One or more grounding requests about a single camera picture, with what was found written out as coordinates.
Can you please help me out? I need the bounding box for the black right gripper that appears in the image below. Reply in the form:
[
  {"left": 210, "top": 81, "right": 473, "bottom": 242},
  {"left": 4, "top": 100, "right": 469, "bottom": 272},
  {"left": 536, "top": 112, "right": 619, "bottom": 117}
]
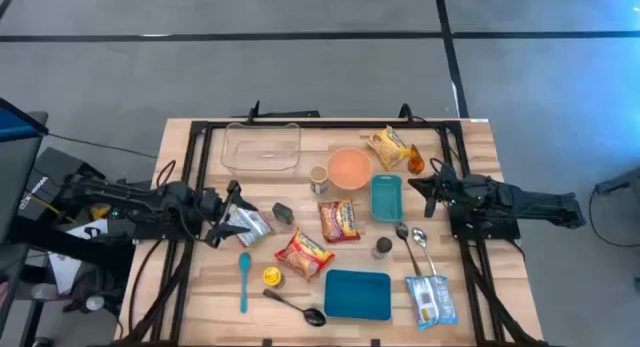
[{"left": 406, "top": 161, "right": 475, "bottom": 209}]

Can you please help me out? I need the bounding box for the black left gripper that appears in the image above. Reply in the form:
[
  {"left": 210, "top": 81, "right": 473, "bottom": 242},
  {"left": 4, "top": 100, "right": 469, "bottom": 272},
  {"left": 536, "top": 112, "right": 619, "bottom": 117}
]
[{"left": 197, "top": 179, "right": 260, "bottom": 249}]

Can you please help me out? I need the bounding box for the silver green food packet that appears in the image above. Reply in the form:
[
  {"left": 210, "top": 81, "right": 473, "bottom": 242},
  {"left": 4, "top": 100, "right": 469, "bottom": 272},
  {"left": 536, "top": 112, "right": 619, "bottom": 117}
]
[{"left": 225, "top": 205, "right": 276, "bottom": 249}]

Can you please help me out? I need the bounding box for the small foil sauce packet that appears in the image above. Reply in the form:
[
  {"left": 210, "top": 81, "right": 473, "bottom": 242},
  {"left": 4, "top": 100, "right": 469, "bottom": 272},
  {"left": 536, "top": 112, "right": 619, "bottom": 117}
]
[{"left": 407, "top": 143, "right": 426, "bottom": 176}]

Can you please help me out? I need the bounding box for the dark green spice tin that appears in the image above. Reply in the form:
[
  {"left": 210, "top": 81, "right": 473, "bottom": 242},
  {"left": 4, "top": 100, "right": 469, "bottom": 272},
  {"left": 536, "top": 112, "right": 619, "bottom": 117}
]
[{"left": 271, "top": 202, "right": 296, "bottom": 226}]

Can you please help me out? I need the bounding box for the dark metal spoon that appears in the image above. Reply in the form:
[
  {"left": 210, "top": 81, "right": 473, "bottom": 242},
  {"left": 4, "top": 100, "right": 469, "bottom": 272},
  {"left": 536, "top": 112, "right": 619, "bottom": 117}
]
[{"left": 395, "top": 222, "right": 423, "bottom": 277}]

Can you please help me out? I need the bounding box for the yellow ramen noodle packet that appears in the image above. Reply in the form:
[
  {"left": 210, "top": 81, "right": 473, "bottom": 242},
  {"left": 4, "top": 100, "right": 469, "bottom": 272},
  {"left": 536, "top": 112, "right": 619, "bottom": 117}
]
[{"left": 367, "top": 125, "right": 412, "bottom": 172}]

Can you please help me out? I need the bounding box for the yellow lid spice can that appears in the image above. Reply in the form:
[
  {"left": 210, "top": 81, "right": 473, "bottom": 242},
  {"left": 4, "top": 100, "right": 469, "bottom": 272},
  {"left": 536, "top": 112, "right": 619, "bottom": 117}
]
[{"left": 262, "top": 266, "right": 286, "bottom": 290}]

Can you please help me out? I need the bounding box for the black lid pepper shaker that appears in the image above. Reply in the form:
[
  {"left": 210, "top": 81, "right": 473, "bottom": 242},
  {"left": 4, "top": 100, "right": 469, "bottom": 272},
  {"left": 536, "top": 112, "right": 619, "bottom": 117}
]
[{"left": 371, "top": 236, "right": 394, "bottom": 261}]

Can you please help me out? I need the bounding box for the blue white food packet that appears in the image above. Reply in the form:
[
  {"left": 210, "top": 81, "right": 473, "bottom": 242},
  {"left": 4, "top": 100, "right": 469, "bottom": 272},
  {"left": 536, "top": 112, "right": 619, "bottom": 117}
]
[{"left": 404, "top": 274, "right": 459, "bottom": 332}]

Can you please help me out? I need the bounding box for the small teal tray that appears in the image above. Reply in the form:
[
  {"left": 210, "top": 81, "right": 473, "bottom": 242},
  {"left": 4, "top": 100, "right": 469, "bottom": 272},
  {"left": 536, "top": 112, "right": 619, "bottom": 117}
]
[{"left": 370, "top": 173, "right": 405, "bottom": 224}]

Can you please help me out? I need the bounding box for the blue plastic spoon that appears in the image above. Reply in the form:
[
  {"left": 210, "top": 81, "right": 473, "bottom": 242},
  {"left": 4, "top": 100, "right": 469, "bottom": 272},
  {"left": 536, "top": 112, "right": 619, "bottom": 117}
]
[{"left": 237, "top": 251, "right": 253, "bottom": 315}]

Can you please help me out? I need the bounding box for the silver metal spoon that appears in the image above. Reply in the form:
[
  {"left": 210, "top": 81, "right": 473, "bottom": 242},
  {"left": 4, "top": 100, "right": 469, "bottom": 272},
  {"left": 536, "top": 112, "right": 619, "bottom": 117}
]
[{"left": 411, "top": 226, "right": 438, "bottom": 277}]

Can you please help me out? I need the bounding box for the clear plastic container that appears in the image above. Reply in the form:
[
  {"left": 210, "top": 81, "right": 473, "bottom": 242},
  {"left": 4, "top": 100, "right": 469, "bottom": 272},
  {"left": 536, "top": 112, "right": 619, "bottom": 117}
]
[{"left": 220, "top": 121, "right": 302, "bottom": 174}]

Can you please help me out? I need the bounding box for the orange bowl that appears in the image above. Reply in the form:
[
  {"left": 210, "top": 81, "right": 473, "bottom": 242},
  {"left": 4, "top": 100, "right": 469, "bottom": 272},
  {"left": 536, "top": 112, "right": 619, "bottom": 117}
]
[{"left": 326, "top": 146, "right": 374, "bottom": 191}]

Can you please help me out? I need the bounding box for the red ramen noodle packet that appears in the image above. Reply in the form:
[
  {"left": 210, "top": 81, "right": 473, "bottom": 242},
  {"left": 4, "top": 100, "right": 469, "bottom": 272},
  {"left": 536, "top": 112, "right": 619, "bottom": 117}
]
[
  {"left": 318, "top": 198, "right": 362, "bottom": 244},
  {"left": 273, "top": 228, "right": 336, "bottom": 281}
]

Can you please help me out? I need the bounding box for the small beige cup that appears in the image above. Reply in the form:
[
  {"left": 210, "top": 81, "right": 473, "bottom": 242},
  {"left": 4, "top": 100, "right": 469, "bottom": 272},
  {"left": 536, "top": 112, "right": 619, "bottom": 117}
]
[{"left": 309, "top": 165, "right": 330, "bottom": 196}]

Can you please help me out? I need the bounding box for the large teal blue bin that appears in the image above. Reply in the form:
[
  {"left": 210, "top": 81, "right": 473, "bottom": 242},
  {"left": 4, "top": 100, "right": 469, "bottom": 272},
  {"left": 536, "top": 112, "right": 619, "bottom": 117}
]
[{"left": 323, "top": 269, "right": 393, "bottom": 322}]

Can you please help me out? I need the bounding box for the black shiny metal spoon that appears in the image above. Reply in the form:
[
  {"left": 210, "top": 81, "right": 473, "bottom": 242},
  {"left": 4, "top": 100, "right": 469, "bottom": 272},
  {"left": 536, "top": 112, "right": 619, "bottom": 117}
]
[{"left": 262, "top": 288, "right": 328, "bottom": 328}]

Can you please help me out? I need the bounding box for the black bag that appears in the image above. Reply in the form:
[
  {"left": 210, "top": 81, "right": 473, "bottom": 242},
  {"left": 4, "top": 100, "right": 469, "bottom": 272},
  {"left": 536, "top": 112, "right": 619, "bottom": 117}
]
[{"left": 62, "top": 259, "right": 126, "bottom": 318}]

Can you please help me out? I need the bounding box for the black desk beam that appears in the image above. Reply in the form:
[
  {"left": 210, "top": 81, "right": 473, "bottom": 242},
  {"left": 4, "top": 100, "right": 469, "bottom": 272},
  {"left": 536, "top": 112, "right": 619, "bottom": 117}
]
[{"left": 7, "top": 216, "right": 136, "bottom": 281}]

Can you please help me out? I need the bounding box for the white paper sheet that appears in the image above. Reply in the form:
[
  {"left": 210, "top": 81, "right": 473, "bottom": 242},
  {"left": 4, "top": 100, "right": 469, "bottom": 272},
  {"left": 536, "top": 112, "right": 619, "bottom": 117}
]
[{"left": 48, "top": 219, "right": 109, "bottom": 294}]

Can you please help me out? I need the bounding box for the black equipment case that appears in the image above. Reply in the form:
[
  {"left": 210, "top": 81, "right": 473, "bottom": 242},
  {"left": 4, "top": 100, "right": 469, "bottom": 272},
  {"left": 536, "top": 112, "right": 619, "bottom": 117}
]
[{"left": 19, "top": 146, "right": 106, "bottom": 223}]

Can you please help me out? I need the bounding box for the grey floor stand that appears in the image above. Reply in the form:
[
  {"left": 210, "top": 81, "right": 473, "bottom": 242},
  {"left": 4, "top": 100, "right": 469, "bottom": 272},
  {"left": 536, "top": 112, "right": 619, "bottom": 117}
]
[{"left": 594, "top": 166, "right": 640, "bottom": 196}]

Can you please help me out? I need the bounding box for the black computer monitor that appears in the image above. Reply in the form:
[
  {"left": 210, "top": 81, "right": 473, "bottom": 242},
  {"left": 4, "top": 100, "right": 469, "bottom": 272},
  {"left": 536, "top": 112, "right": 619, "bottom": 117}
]
[{"left": 0, "top": 97, "right": 50, "bottom": 243}]

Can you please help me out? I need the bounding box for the black aluminium rig frame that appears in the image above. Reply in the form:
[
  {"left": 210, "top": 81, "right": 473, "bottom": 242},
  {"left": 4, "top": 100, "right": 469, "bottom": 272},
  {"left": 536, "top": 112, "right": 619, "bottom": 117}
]
[{"left": 117, "top": 117, "right": 551, "bottom": 347}]

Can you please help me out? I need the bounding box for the thick black cable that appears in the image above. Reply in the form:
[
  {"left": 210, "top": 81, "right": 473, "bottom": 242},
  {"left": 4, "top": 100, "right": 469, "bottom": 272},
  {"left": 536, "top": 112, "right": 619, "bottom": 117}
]
[{"left": 127, "top": 239, "right": 166, "bottom": 338}]

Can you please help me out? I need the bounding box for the thin black floor cable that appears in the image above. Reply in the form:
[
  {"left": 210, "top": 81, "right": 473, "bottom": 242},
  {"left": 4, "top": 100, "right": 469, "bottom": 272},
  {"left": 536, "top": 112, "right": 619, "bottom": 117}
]
[{"left": 47, "top": 131, "right": 160, "bottom": 161}]

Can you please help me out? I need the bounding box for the yellow cable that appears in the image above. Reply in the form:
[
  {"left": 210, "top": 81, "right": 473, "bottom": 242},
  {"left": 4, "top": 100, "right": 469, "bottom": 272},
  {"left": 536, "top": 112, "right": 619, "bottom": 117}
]
[{"left": 29, "top": 194, "right": 76, "bottom": 223}]

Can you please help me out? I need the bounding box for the black curved floor cable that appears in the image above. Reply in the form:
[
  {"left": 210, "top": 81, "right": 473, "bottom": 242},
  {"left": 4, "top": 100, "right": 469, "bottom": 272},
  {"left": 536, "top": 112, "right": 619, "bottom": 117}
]
[{"left": 588, "top": 184, "right": 640, "bottom": 249}]

